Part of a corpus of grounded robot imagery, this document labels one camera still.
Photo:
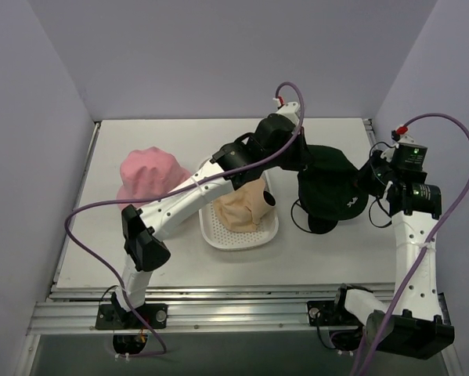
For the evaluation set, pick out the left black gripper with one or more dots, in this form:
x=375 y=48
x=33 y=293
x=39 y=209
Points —
x=304 y=157

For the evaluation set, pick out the black NY baseball cap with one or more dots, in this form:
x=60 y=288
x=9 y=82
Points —
x=325 y=210

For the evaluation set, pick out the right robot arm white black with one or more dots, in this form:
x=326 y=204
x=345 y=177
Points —
x=412 y=323

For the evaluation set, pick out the white perforated tray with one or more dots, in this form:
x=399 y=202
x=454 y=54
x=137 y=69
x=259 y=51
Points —
x=217 y=235

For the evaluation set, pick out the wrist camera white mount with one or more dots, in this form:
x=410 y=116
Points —
x=290 y=110
x=400 y=136

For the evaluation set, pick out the beige cloth hat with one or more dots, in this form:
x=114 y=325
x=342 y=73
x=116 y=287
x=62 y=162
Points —
x=242 y=210

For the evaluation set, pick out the black cap green brim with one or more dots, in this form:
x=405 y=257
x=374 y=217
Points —
x=329 y=172

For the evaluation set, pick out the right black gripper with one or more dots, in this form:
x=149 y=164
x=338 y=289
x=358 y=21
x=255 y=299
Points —
x=366 y=177

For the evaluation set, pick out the pink bucket hat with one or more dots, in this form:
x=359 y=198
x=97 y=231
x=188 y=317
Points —
x=150 y=173

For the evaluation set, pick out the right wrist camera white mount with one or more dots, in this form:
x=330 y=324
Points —
x=400 y=136

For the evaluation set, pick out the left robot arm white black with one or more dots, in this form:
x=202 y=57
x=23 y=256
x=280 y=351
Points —
x=278 y=141

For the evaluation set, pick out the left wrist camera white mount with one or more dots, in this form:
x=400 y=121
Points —
x=290 y=110

